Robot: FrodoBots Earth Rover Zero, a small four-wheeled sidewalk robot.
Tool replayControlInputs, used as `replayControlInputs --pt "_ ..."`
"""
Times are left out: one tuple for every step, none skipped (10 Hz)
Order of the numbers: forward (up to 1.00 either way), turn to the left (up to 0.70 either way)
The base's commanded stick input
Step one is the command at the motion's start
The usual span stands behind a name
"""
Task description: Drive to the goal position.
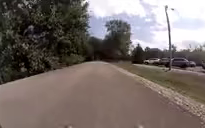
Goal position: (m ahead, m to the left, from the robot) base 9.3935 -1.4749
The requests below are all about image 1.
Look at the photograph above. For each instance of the grey asphalt path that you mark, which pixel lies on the grey asphalt path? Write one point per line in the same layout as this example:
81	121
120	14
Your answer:
93	96

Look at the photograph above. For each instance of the white car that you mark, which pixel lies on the white car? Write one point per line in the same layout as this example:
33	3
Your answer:
152	61

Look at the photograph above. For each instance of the tall grey street lamp pole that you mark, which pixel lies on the tall grey street lamp pole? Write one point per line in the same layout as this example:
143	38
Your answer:
169	36

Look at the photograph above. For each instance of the wood of green trees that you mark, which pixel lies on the wood of green trees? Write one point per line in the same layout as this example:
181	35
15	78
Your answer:
33	36

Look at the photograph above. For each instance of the row of distant trees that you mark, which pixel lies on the row of distant trees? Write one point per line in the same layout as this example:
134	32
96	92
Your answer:
176	53

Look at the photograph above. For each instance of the grass verge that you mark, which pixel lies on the grass verge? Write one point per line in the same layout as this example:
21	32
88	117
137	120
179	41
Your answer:
176	80

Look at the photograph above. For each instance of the dark grey car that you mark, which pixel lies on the dark grey car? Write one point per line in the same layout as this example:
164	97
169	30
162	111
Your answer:
179	62

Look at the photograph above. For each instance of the pale gravel strip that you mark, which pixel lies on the pale gravel strip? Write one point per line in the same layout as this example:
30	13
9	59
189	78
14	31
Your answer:
176	96

